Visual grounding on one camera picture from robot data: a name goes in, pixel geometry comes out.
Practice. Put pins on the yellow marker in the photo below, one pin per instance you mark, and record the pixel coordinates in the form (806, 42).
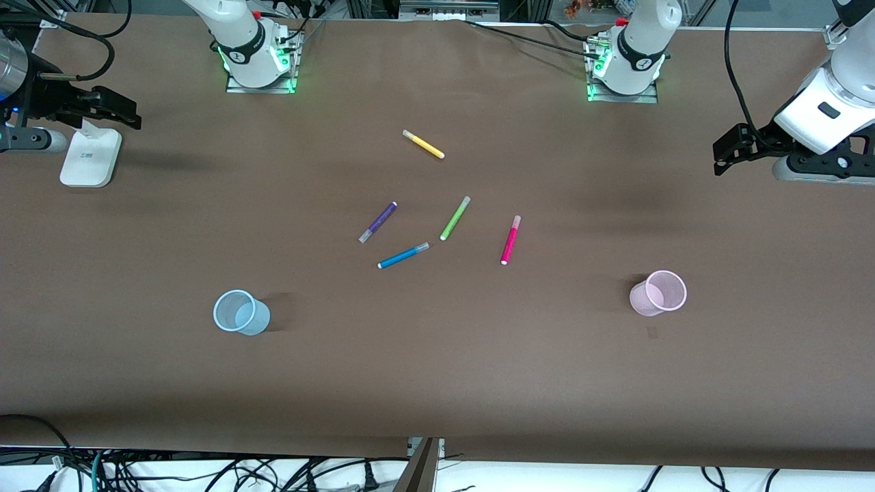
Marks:
(424, 144)

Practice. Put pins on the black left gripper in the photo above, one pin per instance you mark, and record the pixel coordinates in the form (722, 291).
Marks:
(764, 143)

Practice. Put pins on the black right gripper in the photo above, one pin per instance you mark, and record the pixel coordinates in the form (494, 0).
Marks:
(42, 98)

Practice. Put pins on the aluminium frame rail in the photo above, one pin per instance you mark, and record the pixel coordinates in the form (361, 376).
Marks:
(448, 8)

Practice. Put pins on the blue marker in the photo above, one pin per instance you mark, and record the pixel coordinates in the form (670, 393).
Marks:
(403, 256)

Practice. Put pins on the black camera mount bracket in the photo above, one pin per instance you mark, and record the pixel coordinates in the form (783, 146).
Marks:
(844, 161)

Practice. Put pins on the translucent blue cup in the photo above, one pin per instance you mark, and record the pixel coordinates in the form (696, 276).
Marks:
(256, 321)

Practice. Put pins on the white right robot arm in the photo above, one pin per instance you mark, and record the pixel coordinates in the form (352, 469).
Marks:
(239, 34)

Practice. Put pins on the orange background object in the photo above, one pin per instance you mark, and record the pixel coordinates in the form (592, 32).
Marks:
(573, 8)

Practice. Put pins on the pink marker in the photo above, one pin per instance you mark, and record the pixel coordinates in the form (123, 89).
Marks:
(510, 242)

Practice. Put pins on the dark table support strut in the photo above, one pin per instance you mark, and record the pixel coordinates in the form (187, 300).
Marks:
(420, 471)

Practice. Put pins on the green marker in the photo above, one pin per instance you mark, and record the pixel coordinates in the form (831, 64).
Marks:
(454, 219)

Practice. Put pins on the black power plug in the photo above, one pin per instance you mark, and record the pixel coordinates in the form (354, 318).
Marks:
(370, 480)

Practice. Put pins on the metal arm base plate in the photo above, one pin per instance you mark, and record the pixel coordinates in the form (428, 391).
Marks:
(646, 98)
(287, 86)

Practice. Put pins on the white flat box device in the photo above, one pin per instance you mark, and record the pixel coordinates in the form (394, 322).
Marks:
(89, 167)

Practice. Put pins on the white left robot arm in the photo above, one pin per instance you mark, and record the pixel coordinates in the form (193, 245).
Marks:
(639, 41)

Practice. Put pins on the purple marker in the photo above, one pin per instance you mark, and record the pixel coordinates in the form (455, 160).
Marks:
(379, 221)

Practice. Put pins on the metal corner bracket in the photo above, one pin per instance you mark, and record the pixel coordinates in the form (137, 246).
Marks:
(55, 19)
(834, 34)

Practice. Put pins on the translucent pink cup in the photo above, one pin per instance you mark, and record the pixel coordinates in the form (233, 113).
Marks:
(642, 301)

